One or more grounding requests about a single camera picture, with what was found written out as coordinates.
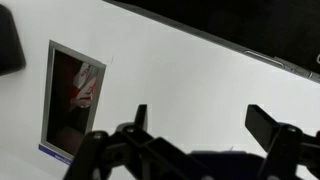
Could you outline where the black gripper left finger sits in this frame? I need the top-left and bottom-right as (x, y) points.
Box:
(63, 105), (214, 180)

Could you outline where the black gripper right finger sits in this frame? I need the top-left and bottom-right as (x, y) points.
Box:
(245, 104), (320, 180)

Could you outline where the dark rounded object top left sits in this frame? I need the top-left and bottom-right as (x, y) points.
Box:
(0, 5), (26, 76)

